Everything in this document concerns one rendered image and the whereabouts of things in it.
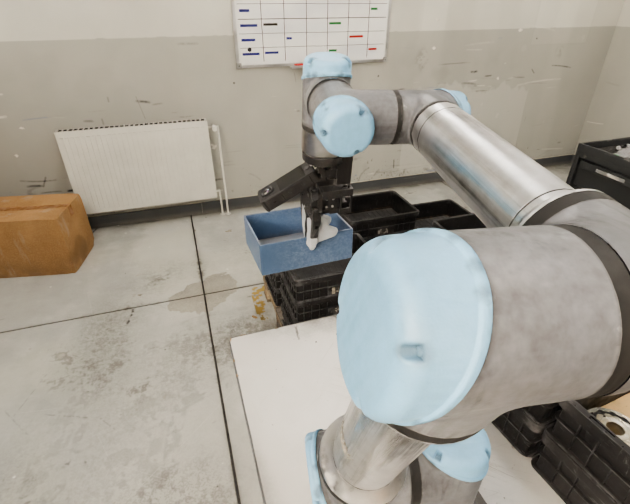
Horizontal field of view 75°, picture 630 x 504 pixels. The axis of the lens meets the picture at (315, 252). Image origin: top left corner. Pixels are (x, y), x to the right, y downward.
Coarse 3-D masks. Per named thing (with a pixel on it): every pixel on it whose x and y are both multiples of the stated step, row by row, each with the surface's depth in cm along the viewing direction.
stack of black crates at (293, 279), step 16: (352, 256) 199; (288, 272) 172; (304, 272) 187; (320, 272) 187; (336, 272) 169; (288, 288) 178; (304, 288) 168; (320, 288) 170; (336, 288) 172; (288, 304) 185; (304, 304) 170; (320, 304) 175; (336, 304) 178; (288, 320) 193; (304, 320) 176
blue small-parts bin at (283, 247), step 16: (288, 208) 95; (256, 224) 94; (272, 224) 95; (288, 224) 97; (336, 224) 94; (256, 240) 82; (272, 240) 96; (288, 240) 82; (304, 240) 83; (336, 240) 86; (352, 240) 87; (256, 256) 86; (272, 256) 82; (288, 256) 84; (304, 256) 85; (320, 256) 86; (336, 256) 88; (272, 272) 84
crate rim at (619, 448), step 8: (568, 408) 75; (576, 408) 73; (584, 408) 73; (576, 416) 74; (584, 416) 72; (592, 416) 72; (584, 424) 72; (592, 424) 71; (600, 424) 71; (592, 432) 71; (600, 432) 70; (608, 432) 69; (600, 440) 70; (608, 440) 69; (616, 440) 68; (608, 448) 69; (616, 448) 68; (624, 448) 67; (616, 456) 68; (624, 456) 67
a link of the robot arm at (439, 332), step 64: (384, 256) 24; (448, 256) 23; (512, 256) 23; (576, 256) 24; (384, 320) 23; (448, 320) 21; (512, 320) 21; (576, 320) 22; (384, 384) 23; (448, 384) 21; (512, 384) 22; (576, 384) 23; (320, 448) 54; (384, 448) 37
